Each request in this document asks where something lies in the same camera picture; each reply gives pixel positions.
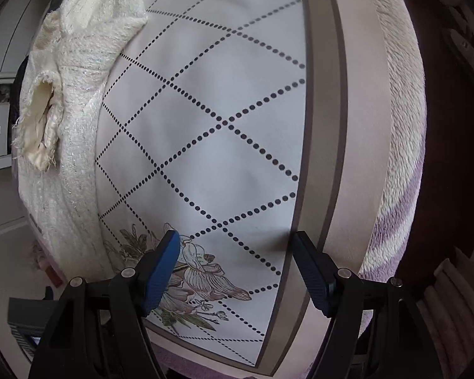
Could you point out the white drawer cabinet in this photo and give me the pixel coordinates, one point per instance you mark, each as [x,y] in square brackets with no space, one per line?
[19,20]

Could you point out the floral grid-pattern bed sheet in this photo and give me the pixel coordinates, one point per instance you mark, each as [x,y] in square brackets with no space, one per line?
[231,308]

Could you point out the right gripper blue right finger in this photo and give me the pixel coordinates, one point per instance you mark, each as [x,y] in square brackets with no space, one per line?
[375,328]

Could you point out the black device on floor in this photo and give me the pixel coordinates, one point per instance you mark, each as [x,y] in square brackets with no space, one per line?
[27,319]

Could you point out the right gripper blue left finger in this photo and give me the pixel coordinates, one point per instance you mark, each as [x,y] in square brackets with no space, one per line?
[97,330]

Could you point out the cream fuzzy tweed jacket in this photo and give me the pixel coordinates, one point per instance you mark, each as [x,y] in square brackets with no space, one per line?
[60,100]

